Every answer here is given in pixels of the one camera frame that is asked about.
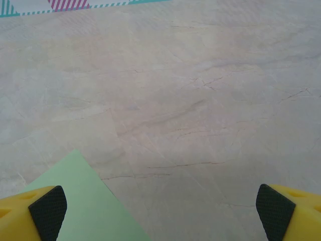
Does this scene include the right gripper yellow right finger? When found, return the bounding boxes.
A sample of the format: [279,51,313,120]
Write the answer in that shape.
[255,183,321,241]

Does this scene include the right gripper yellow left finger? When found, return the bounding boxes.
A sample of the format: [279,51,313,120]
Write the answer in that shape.
[0,185,68,241]

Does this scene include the light green paper sheet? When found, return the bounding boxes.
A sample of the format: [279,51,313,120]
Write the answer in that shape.
[24,148,152,241]

